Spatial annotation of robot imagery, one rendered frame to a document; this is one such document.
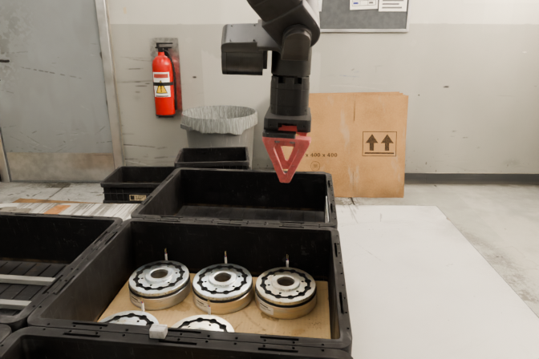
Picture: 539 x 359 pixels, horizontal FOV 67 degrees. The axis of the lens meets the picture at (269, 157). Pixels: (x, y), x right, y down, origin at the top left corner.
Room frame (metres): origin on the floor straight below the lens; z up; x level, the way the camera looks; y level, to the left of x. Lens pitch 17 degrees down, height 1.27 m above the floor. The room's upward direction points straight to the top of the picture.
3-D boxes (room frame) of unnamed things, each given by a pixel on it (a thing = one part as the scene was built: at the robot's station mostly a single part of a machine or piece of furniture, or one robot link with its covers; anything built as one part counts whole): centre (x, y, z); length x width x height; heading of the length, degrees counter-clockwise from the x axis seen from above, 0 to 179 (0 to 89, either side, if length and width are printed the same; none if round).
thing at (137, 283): (0.62, 0.19, 0.86); 0.10 x 0.10 x 0.01
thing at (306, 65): (0.60, -0.03, 1.23); 0.07 x 0.06 x 0.07; 91
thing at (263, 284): (0.60, -0.03, 0.86); 0.10 x 0.10 x 0.01
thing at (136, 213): (0.84, 0.06, 0.92); 0.40 x 0.30 x 0.02; 84
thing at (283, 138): (0.58, -0.03, 1.10); 0.07 x 0.07 x 0.09; 85
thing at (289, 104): (0.60, -0.03, 1.17); 0.10 x 0.07 x 0.07; 175
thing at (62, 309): (0.54, 0.09, 0.87); 0.40 x 0.30 x 0.11; 84
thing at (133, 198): (2.20, 0.72, 0.31); 0.40 x 0.30 x 0.34; 89
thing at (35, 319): (0.54, 0.09, 0.92); 0.40 x 0.30 x 0.02; 84
